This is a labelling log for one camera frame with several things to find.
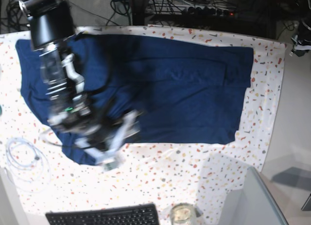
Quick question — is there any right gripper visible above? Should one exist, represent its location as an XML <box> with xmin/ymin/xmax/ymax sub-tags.
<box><xmin>48</xmin><ymin>105</ymin><xmax>117</xmax><ymax>150</ymax></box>

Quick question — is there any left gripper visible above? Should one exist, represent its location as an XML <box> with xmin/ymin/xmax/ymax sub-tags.
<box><xmin>296</xmin><ymin>20</ymin><xmax>311</xmax><ymax>46</ymax></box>

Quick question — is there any blue t-shirt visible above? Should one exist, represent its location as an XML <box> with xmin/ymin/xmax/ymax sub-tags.
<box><xmin>15</xmin><ymin>34</ymin><xmax>254</xmax><ymax>166</ymax></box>

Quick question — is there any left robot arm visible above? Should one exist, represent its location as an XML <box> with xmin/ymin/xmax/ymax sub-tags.
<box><xmin>292</xmin><ymin>0</ymin><xmax>311</xmax><ymax>51</ymax></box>

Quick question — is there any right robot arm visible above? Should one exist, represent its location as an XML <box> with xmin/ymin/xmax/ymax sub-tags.
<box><xmin>14</xmin><ymin>0</ymin><xmax>122</xmax><ymax>151</ymax></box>

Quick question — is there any black keyboard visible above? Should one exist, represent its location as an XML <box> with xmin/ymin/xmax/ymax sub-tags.
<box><xmin>45</xmin><ymin>204</ymin><xmax>159</xmax><ymax>225</ymax></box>

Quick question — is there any terrazzo patterned tablecloth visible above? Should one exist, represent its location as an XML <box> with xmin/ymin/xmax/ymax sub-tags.
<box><xmin>0</xmin><ymin>26</ymin><xmax>287</xmax><ymax>225</ymax></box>

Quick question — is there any black power strip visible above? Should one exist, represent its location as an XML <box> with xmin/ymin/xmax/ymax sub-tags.
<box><xmin>146</xmin><ymin>0</ymin><xmax>237</xmax><ymax>17</ymax></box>

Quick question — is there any glass jar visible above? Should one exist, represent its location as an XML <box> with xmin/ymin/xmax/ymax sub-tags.
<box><xmin>170</xmin><ymin>203</ymin><xmax>197</xmax><ymax>225</ymax></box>

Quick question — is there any grey monitor edge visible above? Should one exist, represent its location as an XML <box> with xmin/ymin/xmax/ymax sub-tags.
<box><xmin>219</xmin><ymin>167</ymin><xmax>288</xmax><ymax>225</ymax></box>

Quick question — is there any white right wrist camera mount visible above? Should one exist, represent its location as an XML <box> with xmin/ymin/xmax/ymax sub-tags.
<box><xmin>75</xmin><ymin>110</ymin><xmax>140</xmax><ymax>172</ymax></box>

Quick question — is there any coiled white cable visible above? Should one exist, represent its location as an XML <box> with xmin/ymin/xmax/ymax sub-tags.
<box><xmin>4</xmin><ymin>137</ymin><xmax>52</xmax><ymax>195</ymax></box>

